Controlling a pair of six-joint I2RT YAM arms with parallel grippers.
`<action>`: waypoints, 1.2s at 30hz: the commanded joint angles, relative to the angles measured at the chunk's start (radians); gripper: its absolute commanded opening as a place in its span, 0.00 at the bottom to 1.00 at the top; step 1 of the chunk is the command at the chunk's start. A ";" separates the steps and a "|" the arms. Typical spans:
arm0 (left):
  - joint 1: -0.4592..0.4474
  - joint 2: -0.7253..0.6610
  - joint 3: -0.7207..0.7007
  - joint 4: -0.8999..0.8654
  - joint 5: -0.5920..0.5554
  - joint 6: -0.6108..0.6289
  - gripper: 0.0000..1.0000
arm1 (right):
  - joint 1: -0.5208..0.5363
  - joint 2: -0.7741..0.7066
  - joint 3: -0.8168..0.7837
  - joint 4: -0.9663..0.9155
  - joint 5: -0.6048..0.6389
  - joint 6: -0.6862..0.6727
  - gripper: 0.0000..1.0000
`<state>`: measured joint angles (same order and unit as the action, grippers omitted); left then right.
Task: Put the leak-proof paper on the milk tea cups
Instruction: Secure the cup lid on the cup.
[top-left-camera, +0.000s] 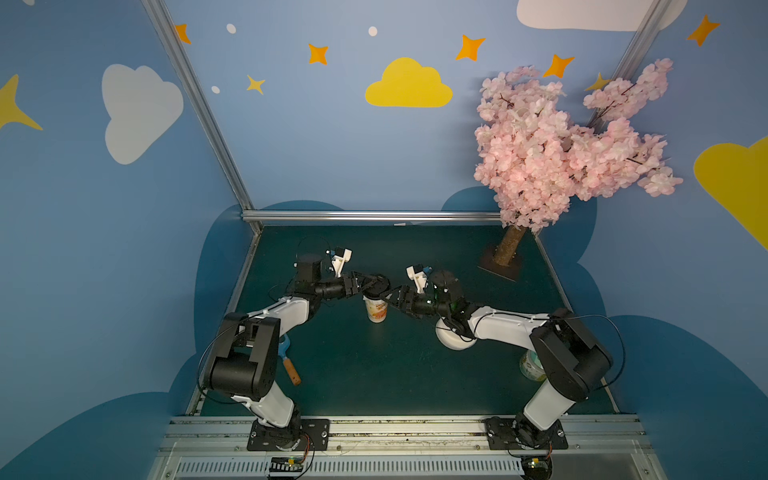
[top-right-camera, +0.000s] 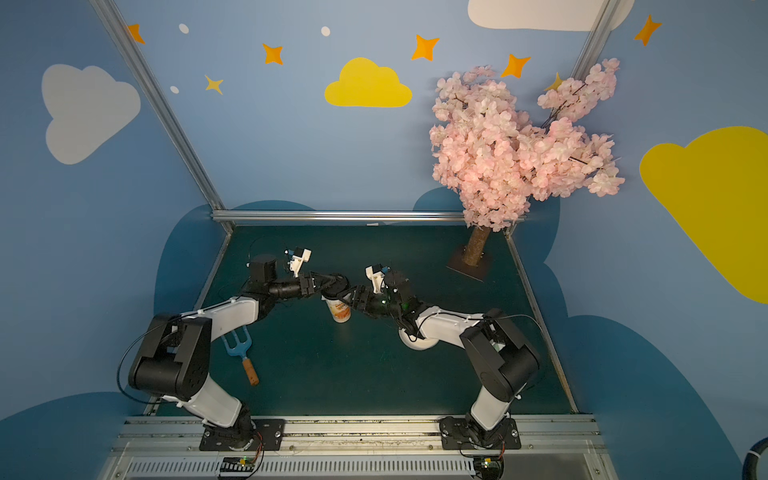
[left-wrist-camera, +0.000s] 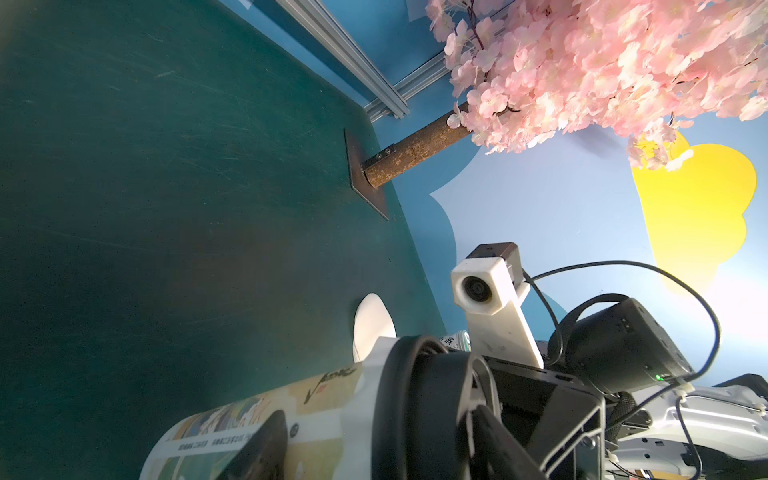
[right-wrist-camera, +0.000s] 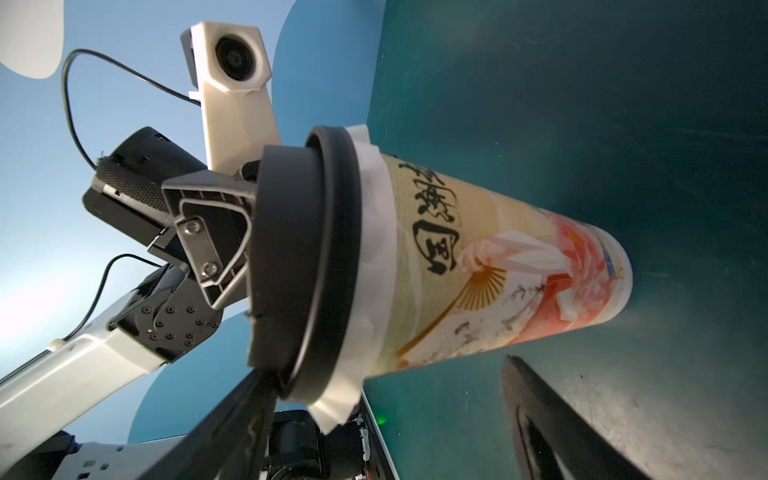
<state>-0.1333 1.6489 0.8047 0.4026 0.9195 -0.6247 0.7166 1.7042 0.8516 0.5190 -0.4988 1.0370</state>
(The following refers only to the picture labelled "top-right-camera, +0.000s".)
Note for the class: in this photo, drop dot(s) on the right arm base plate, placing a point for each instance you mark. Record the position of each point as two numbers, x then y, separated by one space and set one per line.
459 433

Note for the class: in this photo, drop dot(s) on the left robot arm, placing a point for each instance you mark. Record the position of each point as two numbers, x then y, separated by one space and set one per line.
172 360

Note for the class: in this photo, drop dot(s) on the black plastic cup lid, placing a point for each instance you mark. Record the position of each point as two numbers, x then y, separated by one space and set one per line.
335 285

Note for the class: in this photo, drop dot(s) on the green circuit board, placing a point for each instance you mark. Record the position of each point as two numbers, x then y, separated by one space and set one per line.
237 468

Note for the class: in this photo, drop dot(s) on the aluminium frame back bar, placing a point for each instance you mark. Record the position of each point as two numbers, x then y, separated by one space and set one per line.
296 217

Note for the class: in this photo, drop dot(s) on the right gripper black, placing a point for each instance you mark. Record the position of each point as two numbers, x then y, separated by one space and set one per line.
365 299

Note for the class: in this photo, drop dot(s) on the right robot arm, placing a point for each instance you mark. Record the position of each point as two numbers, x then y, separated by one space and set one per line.
502 357

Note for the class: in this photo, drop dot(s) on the aluminium rail front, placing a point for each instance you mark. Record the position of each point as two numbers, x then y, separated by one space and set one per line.
365 447

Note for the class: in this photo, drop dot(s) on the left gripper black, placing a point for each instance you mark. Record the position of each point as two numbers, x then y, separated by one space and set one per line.
314 284

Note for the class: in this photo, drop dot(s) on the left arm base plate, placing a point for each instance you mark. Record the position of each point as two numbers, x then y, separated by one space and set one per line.
248 436

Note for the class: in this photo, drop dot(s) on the pink cherry blossom tree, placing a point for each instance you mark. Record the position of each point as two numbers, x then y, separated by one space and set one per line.
498 160

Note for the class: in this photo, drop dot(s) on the paper milk tea cup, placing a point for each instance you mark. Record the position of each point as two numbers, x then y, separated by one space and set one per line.
339 311

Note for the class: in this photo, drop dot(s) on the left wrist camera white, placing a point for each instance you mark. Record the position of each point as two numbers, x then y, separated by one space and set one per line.
296 258

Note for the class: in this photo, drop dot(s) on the blue fork wooden handle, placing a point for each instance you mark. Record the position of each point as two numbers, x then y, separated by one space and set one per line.
237 344

